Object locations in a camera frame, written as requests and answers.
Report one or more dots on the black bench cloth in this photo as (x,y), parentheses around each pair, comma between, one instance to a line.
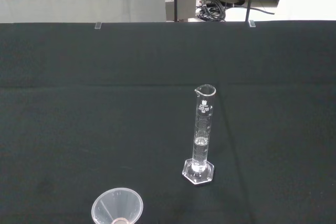
(78,103)

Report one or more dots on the clear plastic clip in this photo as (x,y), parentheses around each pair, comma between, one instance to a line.
(97,26)
(252,23)

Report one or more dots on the clear plastic funnel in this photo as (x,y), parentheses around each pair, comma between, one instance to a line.
(105,208)

